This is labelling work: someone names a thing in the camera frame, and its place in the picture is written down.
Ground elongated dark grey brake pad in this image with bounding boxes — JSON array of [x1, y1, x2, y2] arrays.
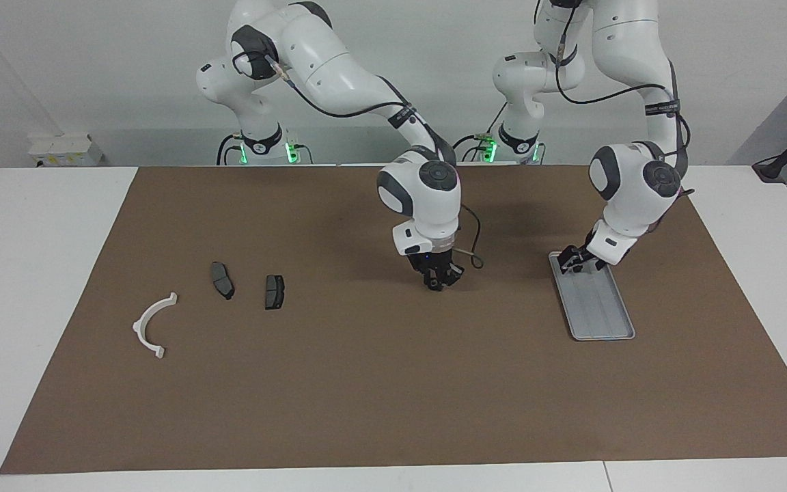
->
[[210, 261, 236, 301]]

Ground silver metal tray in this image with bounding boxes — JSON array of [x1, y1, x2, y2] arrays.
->
[[547, 250, 637, 342]]

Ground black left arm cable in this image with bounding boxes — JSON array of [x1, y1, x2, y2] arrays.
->
[[553, 0, 693, 206]]

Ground white semicircular bracket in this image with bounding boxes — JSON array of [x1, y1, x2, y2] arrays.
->
[[132, 292, 179, 360]]

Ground black base cable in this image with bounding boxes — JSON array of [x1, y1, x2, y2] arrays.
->
[[450, 102, 505, 163], [216, 133, 242, 167]]

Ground brown table mat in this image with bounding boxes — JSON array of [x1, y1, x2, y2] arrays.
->
[[0, 164, 787, 475]]

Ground black right base cable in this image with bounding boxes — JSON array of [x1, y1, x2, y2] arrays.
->
[[216, 133, 242, 167]]

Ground rectangular dark grey brake pad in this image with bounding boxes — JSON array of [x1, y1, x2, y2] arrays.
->
[[264, 274, 286, 311]]

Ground black left base cable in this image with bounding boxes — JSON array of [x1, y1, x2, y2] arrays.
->
[[450, 102, 505, 163]]

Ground white box on table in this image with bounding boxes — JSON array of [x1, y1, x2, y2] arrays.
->
[[27, 133, 105, 168]]

